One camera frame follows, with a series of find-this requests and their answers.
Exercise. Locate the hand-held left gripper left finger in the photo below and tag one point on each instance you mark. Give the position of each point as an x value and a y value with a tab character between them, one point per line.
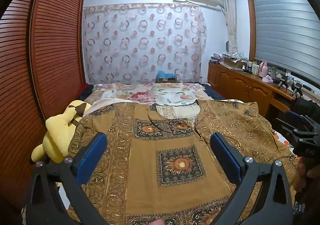
93	157

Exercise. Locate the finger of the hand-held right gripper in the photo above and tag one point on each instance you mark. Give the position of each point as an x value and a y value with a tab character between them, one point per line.
293	116
285	127

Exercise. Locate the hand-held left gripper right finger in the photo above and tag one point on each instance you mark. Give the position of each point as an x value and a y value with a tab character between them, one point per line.
226	157

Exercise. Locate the brown patterned shirt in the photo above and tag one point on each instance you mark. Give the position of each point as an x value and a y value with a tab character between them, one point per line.
150	177

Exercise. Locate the person's right hand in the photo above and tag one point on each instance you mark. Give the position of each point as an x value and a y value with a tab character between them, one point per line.
306	173

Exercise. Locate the orange fruit print blanket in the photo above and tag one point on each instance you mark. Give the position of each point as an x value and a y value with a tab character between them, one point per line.
282	141

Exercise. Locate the small black tripod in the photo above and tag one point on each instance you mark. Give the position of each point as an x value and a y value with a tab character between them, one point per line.
297	90
283	82

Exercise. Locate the yellow plush toy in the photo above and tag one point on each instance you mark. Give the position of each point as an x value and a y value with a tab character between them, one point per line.
58	135

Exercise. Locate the pink tissue pack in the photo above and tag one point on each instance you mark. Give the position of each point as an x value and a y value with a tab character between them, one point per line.
267	79

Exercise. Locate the wooden cabinet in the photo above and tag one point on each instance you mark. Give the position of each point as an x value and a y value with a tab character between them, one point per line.
240	85

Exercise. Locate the navy blue blanket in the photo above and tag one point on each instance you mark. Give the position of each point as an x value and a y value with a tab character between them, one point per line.
212	92

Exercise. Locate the open cardboard box with clutter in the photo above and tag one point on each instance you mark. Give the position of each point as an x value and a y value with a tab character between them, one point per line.
233	62

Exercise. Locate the floral rose blanket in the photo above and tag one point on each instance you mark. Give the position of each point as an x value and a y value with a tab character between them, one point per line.
150	95

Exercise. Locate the grey window blind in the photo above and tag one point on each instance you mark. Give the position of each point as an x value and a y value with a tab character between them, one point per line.
285	27

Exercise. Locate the blue item on box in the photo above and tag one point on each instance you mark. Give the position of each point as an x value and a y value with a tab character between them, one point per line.
165	76

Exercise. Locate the beige window curtain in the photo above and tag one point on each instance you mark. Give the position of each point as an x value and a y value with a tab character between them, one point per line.
231	15

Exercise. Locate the louvred wooden wardrobe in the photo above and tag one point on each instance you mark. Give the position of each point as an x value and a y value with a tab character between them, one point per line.
50	40

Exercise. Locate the sheer circle pattern curtain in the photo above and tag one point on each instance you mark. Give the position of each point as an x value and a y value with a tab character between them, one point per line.
145	42

